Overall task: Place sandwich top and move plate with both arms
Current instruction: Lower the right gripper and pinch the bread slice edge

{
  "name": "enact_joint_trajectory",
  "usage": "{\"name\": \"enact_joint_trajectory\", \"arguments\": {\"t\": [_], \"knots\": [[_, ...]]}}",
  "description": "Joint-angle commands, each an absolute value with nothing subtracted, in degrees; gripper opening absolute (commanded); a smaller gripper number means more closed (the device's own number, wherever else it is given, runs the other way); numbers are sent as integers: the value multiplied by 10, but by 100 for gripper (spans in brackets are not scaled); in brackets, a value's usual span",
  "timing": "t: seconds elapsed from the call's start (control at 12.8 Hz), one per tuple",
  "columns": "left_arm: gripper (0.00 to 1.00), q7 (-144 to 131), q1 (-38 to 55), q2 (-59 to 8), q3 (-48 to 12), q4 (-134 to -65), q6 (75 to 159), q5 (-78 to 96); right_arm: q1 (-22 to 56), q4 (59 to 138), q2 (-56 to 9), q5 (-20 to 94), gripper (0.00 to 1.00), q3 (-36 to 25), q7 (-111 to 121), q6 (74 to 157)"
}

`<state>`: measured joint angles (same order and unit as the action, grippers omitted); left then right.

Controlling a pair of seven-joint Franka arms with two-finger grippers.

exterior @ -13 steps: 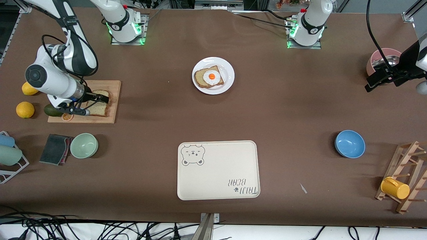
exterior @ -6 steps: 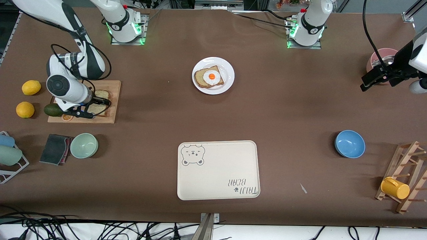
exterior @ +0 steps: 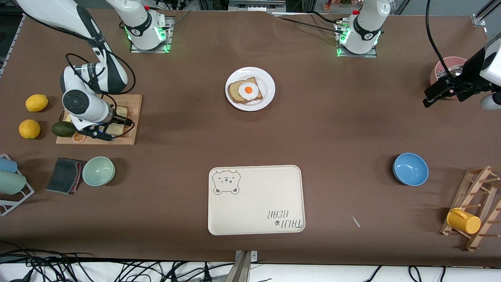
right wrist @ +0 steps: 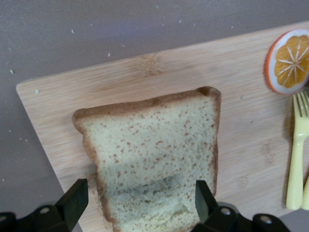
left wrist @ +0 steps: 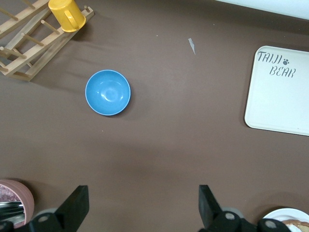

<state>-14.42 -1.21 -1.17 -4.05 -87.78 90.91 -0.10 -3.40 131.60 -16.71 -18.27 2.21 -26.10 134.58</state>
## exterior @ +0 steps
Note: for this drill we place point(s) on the round orange fruit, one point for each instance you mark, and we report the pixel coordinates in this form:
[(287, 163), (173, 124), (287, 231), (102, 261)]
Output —
[(29, 129)]

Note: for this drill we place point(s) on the fried egg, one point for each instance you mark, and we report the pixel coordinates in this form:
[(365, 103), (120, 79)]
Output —
[(248, 90)]

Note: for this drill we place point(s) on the pale green cup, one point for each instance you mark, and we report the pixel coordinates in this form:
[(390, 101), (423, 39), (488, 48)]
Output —
[(11, 182)]

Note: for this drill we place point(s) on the pink cloth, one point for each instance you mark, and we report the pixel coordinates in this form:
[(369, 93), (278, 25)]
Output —
[(79, 178)]

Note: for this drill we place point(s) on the green avocado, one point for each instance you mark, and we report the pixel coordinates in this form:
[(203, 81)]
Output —
[(62, 129)]

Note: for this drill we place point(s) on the small white scrap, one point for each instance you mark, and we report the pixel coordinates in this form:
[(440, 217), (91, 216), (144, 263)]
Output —
[(355, 221)]

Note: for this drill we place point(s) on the pale green bowl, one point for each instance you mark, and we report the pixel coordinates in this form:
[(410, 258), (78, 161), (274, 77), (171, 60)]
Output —
[(98, 171)]

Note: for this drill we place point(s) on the pink bowl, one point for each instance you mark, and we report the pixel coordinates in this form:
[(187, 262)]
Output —
[(438, 70)]

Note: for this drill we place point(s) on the wooden cutting board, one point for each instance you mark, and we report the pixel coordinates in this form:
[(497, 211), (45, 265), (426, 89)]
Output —
[(135, 117)]

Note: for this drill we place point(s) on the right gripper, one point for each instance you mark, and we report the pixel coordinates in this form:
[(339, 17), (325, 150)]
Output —
[(116, 119)]

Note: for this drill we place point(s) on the cream bear print tray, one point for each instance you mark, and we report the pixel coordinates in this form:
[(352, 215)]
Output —
[(254, 203)]

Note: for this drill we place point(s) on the wooden mug rack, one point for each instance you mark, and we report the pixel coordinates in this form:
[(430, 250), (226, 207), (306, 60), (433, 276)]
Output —
[(483, 196)]

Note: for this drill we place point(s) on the yellow mug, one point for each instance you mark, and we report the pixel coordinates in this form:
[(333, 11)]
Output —
[(464, 221)]

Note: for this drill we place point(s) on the aluminium frame rail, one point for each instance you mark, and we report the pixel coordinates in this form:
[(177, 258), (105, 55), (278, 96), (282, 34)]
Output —
[(483, 13)]

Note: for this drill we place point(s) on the brown bread slice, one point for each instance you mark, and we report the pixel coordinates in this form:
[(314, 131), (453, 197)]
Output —
[(122, 111)]

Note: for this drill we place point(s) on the light blue cup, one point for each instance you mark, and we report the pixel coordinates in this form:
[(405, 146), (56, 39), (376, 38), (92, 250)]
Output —
[(8, 165)]

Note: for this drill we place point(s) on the bread slice under egg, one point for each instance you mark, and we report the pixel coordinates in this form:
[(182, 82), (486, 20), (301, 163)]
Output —
[(235, 92)]

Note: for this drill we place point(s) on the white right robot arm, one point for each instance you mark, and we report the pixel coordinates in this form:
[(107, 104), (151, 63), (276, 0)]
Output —
[(141, 27)]

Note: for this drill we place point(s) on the metal table bracket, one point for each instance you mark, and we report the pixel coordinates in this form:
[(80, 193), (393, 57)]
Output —
[(242, 266)]

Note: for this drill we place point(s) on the yellow lemon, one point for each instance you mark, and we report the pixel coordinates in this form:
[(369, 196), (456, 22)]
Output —
[(36, 103)]

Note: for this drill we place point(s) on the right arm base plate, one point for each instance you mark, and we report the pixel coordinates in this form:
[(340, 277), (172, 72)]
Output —
[(166, 37)]

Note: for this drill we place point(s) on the grey metal equipment frame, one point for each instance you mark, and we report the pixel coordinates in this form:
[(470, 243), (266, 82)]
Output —
[(254, 4)]

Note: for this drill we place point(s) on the orange slice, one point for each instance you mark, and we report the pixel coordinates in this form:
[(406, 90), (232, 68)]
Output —
[(78, 138)]

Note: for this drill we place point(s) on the white round plate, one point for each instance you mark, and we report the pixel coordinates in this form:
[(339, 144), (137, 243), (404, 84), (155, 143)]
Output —
[(267, 84)]

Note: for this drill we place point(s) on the blue bowl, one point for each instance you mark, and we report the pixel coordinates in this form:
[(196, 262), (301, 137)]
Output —
[(410, 169)]

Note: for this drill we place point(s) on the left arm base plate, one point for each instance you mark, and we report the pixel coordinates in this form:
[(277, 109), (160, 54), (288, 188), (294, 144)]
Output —
[(373, 55)]

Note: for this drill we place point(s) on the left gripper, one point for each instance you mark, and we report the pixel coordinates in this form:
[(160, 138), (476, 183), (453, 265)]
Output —
[(469, 71)]

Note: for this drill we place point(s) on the dark grey cloth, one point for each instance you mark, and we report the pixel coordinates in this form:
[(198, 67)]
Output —
[(62, 176)]

